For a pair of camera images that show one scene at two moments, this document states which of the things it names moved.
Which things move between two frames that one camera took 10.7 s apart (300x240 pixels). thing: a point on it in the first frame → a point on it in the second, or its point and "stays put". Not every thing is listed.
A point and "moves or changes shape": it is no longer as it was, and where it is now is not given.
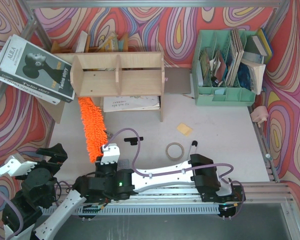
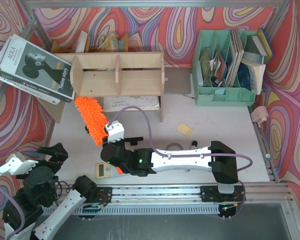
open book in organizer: x=251 y=76 stays put
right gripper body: x=105 y=168 → x=106 y=143
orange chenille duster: x=94 y=129 moves or changes shape
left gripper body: x=43 y=164 stays put
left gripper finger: x=57 y=152 stays put
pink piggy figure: x=259 y=114 stays put
